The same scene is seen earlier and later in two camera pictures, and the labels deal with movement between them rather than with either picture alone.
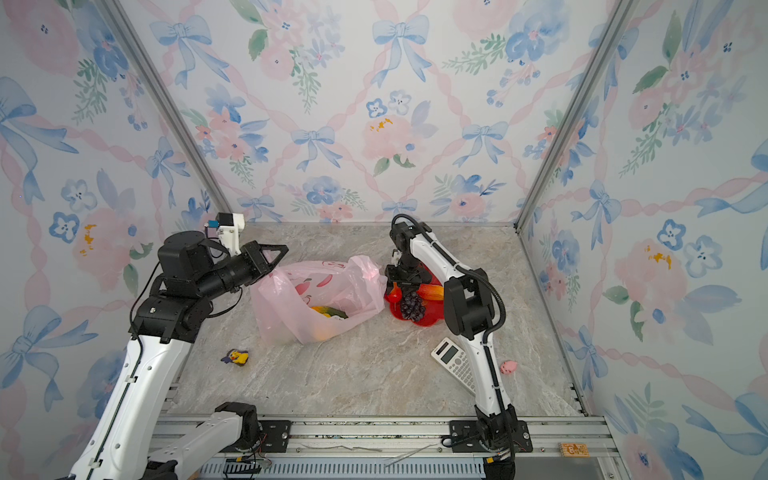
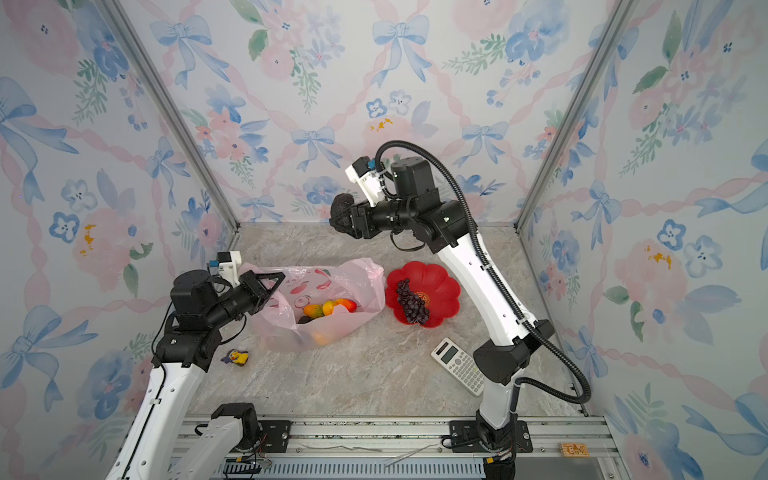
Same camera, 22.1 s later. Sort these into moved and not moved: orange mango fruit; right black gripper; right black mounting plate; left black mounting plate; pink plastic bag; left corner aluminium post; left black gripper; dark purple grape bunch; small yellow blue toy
Moved: orange mango fruit; left black gripper; right black gripper
Not moved: left black mounting plate; right black mounting plate; dark purple grape bunch; pink plastic bag; small yellow blue toy; left corner aluminium post
